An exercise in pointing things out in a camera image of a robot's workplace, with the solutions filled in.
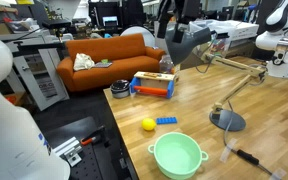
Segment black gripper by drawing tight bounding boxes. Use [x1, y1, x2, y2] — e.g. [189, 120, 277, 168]
[156, 0, 202, 44]

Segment wooden desk lamp grey shade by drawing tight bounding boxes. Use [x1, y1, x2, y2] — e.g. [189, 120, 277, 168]
[165, 26, 267, 132]

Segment white round chair back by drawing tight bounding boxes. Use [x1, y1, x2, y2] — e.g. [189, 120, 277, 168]
[119, 25, 156, 48]

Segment black box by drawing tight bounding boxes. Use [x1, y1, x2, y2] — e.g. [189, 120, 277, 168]
[159, 54, 177, 75]

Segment clear plastic storage box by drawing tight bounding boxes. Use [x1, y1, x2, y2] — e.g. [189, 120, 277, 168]
[189, 19, 260, 58]

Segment wooden toy workbench blue ends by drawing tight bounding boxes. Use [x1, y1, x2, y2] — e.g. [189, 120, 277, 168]
[129, 70, 176, 100]

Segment computer monitor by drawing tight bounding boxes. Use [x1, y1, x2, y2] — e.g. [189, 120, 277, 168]
[102, 15, 119, 28]

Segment orange sofa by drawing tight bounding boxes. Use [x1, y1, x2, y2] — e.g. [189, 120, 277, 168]
[56, 33, 167, 93]

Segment grey book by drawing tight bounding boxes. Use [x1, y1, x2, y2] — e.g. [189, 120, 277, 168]
[93, 61, 113, 69]

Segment black pot with lid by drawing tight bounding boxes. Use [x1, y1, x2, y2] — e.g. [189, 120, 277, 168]
[110, 79, 131, 99]

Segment blue toy brick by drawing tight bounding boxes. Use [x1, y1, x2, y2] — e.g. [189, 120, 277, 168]
[155, 116, 178, 126]

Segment white cloth bag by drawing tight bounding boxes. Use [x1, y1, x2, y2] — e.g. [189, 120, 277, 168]
[73, 52, 96, 72]

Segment yellow lemon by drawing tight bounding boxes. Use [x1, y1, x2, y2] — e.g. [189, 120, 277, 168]
[141, 117, 158, 132]

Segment clear tape strip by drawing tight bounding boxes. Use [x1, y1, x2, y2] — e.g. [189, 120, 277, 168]
[269, 167, 288, 180]
[219, 137, 239, 164]

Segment white leaning panel board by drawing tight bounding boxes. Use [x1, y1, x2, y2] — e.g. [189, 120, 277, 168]
[13, 48, 70, 112]

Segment black camera on stand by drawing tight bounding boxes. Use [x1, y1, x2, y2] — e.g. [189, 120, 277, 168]
[41, 18, 72, 43]

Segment mint green bowl with handles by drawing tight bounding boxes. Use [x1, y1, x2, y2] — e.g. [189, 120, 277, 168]
[147, 131, 210, 180]

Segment orange handled tool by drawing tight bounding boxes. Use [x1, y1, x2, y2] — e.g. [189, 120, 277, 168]
[80, 134, 99, 147]

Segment black lamp cable with switch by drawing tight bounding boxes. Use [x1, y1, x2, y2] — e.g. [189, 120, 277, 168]
[223, 99, 274, 176]

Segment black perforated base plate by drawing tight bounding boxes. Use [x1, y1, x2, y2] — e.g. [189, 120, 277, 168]
[43, 116, 132, 180]

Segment aluminium bracket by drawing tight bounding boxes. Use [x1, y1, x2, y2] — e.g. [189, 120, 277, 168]
[51, 136, 84, 168]

